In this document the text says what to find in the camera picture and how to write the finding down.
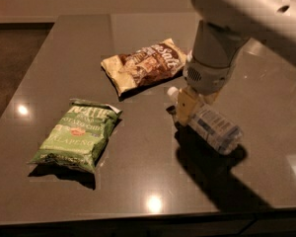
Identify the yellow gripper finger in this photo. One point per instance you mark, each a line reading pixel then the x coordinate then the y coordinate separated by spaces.
pixel 210 99
pixel 188 101

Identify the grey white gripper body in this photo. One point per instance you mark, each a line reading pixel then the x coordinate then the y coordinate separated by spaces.
pixel 205 78

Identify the blue plastic water bottle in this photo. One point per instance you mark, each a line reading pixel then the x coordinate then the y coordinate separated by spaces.
pixel 220 133

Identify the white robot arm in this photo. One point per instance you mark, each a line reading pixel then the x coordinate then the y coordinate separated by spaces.
pixel 224 28

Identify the brown sea salt chips bag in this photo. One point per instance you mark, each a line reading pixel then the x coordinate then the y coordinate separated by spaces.
pixel 144 67

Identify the green jalapeno chips bag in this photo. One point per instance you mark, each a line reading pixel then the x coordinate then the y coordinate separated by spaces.
pixel 80 136

